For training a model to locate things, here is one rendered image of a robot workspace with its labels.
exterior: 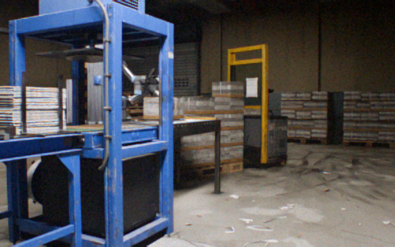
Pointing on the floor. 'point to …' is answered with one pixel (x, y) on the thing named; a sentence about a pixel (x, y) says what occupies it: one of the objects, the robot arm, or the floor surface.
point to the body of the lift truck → (276, 151)
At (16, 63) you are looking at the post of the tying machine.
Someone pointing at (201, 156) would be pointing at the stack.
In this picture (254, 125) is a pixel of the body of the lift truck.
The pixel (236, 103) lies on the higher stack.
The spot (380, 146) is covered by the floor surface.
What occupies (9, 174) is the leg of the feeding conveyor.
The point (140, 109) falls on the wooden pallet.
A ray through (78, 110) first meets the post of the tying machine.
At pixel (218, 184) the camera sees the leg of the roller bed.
